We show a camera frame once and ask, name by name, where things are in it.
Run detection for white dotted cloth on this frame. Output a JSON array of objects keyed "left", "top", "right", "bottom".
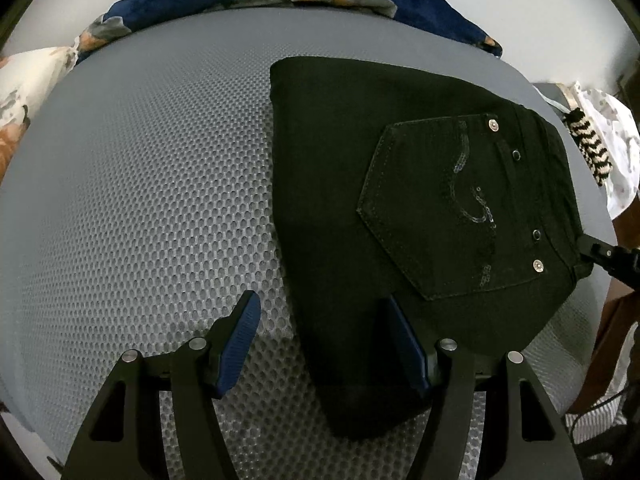
[{"left": 530, "top": 80, "right": 640, "bottom": 221}]

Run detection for grey mesh mat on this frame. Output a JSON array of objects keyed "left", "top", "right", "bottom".
[{"left": 0, "top": 7, "right": 621, "bottom": 480}]

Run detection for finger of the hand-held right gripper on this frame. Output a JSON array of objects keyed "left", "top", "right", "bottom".
[{"left": 576, "top": 234, "right": 640, "bottom": 290}]

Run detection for black pants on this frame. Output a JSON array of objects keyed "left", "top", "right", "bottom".
[{"left": 270, "top": 57, "right": 593, "bottom": 441}]

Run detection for white floral cloth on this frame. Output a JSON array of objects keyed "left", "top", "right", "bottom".
[{"left": 0, "top": 45, "right": 81, "bottom": 186}]

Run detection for black cable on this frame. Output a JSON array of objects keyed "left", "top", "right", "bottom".
[{"left": 564, "top": 380, "right": 628, "bottom": 443}]

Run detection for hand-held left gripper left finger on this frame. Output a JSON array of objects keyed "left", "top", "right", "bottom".
[{"left": 60, "top": 290, "right": 263, "bottom": 480}]

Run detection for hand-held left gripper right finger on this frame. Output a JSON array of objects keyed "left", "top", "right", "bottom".
[{"left": 385, "top": 295, "right": 583, "bottom": 480}]

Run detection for brown wooden furniture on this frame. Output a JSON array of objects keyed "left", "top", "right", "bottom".
[{"left": 570, "top": 205, "right": 640, "bottom": 416}]

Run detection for blue floral blanket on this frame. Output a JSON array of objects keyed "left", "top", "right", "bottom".
[{"left": 75, "top": 0, "right": 503, "bottom": 67}]

